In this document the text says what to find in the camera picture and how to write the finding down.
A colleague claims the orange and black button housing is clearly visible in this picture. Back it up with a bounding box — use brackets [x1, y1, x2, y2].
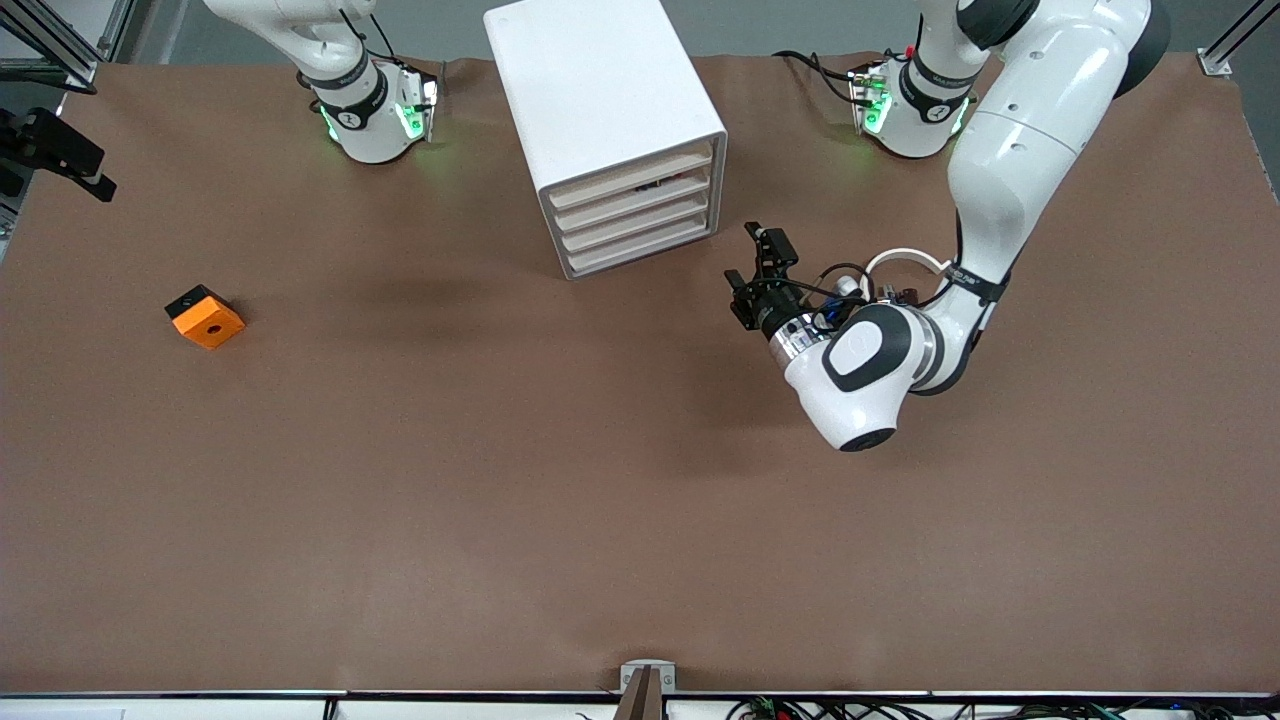
[165, 284, 246, 351]

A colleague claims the aluminium frame profile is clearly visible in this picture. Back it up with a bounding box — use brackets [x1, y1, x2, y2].
[0, 0, 136, 96]
[1200, 0, 1280, 79]

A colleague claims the grey metal bracket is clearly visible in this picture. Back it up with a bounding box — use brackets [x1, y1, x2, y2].
[620, 660, 677, 693]

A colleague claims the white curved plastic ring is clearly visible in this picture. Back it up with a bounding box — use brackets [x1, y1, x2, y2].
[865, 247, 951, 301]

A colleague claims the silver arm base connector block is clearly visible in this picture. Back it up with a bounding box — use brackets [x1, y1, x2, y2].
[398, 65, 441, 141]
[848, 60, 893, 136]

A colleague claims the tangled black cable bundle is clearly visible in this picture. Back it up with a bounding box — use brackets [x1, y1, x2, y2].
[725, 697, 1280, 720]

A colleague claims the white table edge rail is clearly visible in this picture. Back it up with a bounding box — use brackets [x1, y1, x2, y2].
[0, 688, 1280, 720]

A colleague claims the brown table mat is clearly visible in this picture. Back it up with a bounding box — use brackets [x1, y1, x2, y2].
[0, 52, 1280, 696]

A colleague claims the black base cable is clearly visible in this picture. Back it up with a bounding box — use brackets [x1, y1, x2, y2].
[335, 8, 401, 66]
[773, 48, 863, 106]

